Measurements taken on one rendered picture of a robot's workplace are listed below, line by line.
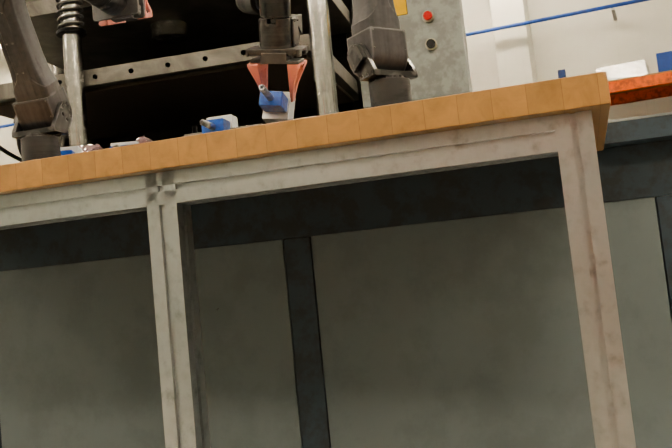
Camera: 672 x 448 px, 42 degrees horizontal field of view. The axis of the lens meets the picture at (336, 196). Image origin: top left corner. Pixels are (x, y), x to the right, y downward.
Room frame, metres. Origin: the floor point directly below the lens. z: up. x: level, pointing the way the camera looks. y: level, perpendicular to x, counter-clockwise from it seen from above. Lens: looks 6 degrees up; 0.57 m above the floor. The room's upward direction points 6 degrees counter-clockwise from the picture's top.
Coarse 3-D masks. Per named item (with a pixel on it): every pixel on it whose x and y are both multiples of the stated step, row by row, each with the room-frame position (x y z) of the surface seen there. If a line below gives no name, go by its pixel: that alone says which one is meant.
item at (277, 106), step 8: (264, 88) 1.51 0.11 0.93; (264, 96) 1.57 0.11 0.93; (272, 96) 1.56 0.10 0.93; (280, 96) 1.56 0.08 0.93; (288, 96) 1.60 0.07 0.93; (264, 104) 1.57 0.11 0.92; (272, 104) 1.57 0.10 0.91; (280, 104) 1.56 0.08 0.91; (288, 104) 1.60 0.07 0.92; (264, 112) 1.61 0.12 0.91; (272, 112) 1.61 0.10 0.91; (280, 112) 1.60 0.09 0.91; (288, 112) 1.60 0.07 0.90; (264, 120) 1.62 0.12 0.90; (272, 120) 1.61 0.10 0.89; (280, 120) 1.61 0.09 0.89
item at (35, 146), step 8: (24, 136) 1.45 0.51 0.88; (32, 136) 1.43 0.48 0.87; (40, 136) 1.43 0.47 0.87; (48, 136) 1.44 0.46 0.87; (56, 136) 1.45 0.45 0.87; (24, 144) 1.43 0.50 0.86; (32, 144) 1.43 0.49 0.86; (40, 144) 1.43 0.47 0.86; (48, 144) 1.44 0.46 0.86; (56, 144) 1.45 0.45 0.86; (24, 152) 1.43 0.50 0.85; (32, 152) 1.43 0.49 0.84; (40, 152) 1.43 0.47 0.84; (48, 152) 1.43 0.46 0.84; (56, 152) 1.45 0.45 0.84; (24, 160) 1.43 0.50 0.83
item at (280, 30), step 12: (264, 24) 1.55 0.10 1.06; (276, 24) 1.54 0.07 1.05; (288, 24) 1.55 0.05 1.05; (264, 36) 1.56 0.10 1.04; (276, 36) 1.55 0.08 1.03; (288, 36) 1.56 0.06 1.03; (252, 48) 1.58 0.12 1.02; (264, 48) 1.56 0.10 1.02; (276, 48) 1.56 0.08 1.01; (288, 48) 1.56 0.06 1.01; (300, 48) 1.56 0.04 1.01
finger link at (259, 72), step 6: (252, 60) 1.59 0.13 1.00; (258, 60) 1.59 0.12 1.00; (252, 66) 1.57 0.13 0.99; (258, 66) 1.58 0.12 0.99; (264, 66) 1.61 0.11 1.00; (252, 72) 1.58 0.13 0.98; (258, 72) 1.58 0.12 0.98; (264, 72) 1.62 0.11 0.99; (258, 78) 1.59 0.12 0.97; (264, 78) 1.62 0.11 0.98; (258, 84) 1.60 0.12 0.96; (264, 84) 1.62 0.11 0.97
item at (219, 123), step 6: (204, 120) 1.54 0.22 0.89; (210, 120) 1.59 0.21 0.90; (216, 120) 1.59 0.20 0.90; (222, 120) 1.59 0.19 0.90; (228, 120) 1.63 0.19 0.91; (234, 120) 1.64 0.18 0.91; (204, 126) 1.56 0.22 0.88; (210, 126) 1.57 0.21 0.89; (216, 126) 1.59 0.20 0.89; (222, 126) 1.59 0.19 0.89; (228, 126) 1.61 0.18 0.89; (234, 126) 1.64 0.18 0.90; (204, 132) 1.60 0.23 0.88
